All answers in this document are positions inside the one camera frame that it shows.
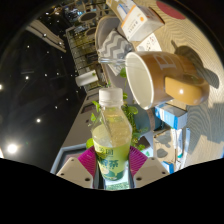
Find grey white chevron pillow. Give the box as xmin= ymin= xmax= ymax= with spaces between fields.
xmin=97 ymin=30 xmax=134 ymax=68

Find long white leaflet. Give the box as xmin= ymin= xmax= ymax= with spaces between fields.
xmin=134 ymin=32 xmax=163 ymax=53

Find white cardboard box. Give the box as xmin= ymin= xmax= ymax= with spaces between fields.
xmin=119 ymin=3 xmax=165 ymax=43

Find flat round red coaster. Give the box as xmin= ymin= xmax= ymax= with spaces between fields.
xmin=155 ymin=0 xmax=187 ymax=20

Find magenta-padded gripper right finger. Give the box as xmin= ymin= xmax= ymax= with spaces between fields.
xmin=128 ymin=145 xmax=170 ymax=189

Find group of dining chairs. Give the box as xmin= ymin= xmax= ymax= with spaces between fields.
xmin=64 ymin=0 xmax=111 ymax=38

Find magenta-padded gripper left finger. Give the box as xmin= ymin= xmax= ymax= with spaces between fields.
xmin=55 ymin=145 xmax=100 ymax=190

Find small blue white carton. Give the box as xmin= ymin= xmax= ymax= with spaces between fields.
xmin=154 ymin=103 xmax=189 ymax=130

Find green potted plant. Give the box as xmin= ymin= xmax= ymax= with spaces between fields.
xmin=85 ymin=66 xmax=165 ymax=152

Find group of ceiling spotlights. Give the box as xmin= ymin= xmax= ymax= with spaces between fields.
xmin=0 ymin=29 xmax=81 ymax=156

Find brown tabletop sign card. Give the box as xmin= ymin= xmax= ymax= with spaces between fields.
xmin=153 ymin=128 xmax=178 ymax=164

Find tan ceramic mug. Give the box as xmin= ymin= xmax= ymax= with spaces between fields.
xmin=124 ymin=50 xmax=211 ymax=111

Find white round column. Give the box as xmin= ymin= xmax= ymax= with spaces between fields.
xmin=74 ymin=70 xmax=99 ymax=88

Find green-label clear drink bottle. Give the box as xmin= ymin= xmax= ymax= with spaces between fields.
xmin=90 ymin=87 xmax=133 ymax=191

